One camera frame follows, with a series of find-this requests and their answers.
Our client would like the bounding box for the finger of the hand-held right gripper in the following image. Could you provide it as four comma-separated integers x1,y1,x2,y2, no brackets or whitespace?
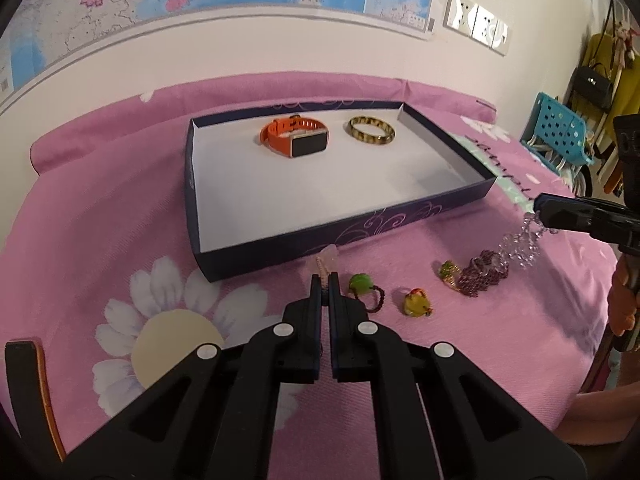
532,192,598,233

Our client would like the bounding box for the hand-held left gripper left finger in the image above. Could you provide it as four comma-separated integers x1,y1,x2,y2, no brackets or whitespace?
60,274,324,480

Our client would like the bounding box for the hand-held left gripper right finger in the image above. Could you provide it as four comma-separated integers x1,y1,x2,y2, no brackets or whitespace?
327,272,584,480

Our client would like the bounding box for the green bead ring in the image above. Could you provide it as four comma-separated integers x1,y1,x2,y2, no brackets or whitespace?
348,273,387,314

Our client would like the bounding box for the clear crystal bracelet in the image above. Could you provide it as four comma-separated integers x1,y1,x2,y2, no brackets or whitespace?
497,211,558,268

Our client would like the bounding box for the pink crystal pendant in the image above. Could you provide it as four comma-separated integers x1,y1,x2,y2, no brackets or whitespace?
315,244,339,291

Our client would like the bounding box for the yellow amber pendant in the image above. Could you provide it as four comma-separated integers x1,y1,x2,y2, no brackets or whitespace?
403,287,433,318

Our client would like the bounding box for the purple beaded bracelet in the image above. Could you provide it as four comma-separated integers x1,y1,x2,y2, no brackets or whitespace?
457,250,510,298

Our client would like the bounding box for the navy cardboard box tray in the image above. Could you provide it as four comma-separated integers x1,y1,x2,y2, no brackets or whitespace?
184,101,498,284

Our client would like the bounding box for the person's right forearm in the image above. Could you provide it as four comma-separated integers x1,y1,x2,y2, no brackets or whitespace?
554,385,640,446

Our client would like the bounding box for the person's right hand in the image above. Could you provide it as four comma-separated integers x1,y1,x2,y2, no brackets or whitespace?
606,255,640,336

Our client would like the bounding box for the blue plastic basket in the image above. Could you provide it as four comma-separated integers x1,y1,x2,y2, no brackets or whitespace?
520,91,596,166

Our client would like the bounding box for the green gold pendant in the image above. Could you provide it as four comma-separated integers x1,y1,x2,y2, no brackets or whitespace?
438,260,463,291

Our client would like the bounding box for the yellow garment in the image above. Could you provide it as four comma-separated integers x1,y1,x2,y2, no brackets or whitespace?
570,32,640,116

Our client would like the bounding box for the orange smartwatch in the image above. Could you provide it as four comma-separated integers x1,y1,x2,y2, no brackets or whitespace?
260,116,330,160

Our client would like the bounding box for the hanging plush toy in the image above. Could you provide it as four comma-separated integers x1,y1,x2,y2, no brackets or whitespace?
612,20,638,71

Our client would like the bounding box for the yellow brown bangle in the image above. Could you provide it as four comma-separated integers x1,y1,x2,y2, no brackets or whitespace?
347,115,397,147

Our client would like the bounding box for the pink floral bedsheet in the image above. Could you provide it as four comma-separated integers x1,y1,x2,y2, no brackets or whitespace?
0,72,621,480

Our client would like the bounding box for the black orange-edged board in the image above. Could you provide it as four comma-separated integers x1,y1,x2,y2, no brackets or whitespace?
4,340,68,463

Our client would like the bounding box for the white wall socket panel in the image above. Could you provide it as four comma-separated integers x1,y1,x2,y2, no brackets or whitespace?
444,0,476,36
471,2,511,56

